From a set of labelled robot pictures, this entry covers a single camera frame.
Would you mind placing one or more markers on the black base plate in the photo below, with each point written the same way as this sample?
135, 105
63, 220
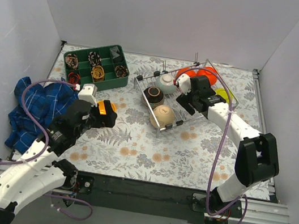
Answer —
138, 196

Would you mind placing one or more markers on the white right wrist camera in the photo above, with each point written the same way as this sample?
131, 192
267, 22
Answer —
183, 83

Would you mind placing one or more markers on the pale green bowl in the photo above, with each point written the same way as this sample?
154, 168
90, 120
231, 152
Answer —
165, 83

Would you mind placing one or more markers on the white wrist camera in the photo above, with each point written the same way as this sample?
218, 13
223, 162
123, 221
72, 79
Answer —
87, 93
183, 83

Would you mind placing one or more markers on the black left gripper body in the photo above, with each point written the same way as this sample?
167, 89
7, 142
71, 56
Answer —
98, 115

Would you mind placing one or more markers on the yellow rolled tie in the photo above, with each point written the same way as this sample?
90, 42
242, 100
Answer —
98, 73

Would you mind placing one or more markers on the grey folded item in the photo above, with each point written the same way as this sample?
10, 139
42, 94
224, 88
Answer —
116, 54

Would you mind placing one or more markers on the orange bowl right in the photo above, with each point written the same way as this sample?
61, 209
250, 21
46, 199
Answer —
209, 72

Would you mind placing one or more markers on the floral table mat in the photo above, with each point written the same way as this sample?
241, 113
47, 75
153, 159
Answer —
185, 156

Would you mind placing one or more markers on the blue plaid cloth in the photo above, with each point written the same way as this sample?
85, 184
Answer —
43, 103

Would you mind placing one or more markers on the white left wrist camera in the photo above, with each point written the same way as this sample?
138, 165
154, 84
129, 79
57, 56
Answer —
87, 93

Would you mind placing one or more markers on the red black rolled tie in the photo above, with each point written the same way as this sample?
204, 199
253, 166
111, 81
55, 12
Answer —
73, 78

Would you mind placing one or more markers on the beige ceramic bowl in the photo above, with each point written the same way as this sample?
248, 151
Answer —
164, 115

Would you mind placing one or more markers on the brown rolled tie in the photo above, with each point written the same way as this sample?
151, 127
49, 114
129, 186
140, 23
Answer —
71, 61

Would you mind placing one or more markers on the orange bowl left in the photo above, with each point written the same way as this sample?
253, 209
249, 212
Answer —
188, 71

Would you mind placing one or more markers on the floral dark rolled tie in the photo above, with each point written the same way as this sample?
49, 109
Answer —
94, 58

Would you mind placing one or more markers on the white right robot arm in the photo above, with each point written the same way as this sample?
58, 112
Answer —
257, 157

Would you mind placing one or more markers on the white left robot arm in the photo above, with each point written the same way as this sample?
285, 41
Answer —
41, 169

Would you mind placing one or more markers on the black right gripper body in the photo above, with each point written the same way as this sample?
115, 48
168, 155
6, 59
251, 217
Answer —
192, 101

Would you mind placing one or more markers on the aluminium frame rail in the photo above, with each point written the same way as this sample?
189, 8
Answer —
263, 212

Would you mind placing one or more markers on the dark gold rolled tie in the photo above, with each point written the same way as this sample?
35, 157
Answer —
121, 71

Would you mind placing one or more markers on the green compartment tray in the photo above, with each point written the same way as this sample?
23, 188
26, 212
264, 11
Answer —
105, 67

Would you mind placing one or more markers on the black patterned bowl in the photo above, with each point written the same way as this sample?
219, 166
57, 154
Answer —
153, 96

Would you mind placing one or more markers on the yellow bowl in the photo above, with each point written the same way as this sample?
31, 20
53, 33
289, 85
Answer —
102, 108

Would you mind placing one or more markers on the silver wire dish rack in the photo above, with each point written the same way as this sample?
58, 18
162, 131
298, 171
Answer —
142, 81

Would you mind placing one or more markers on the orange bowl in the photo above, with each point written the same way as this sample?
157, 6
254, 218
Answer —
209, 72
188, 71

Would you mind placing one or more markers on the lime green bowl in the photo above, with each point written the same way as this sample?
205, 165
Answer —
223, 93

